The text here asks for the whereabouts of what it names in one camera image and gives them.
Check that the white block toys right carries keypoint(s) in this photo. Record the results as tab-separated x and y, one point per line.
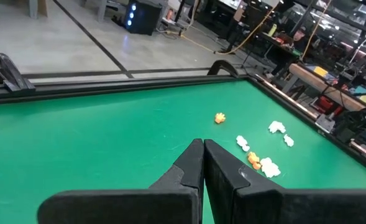
273	129

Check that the silver metal bracket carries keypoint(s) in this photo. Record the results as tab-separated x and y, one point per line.
325	124

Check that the black tower blue lights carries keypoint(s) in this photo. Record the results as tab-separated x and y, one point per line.
142	17

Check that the red toolbox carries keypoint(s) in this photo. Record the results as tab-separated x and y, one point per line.
327	105

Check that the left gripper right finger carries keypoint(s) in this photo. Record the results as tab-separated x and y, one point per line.
279	207

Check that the person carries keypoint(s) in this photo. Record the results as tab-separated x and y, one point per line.
299	37

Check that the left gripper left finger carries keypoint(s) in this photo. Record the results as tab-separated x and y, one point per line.
123	207

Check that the white and orange block toy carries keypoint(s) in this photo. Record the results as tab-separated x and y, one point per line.
266	162

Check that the yellow green bottle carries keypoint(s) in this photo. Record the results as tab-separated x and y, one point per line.
272	30

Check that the orange skeleton figure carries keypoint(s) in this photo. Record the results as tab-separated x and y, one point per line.
220	118
253	160

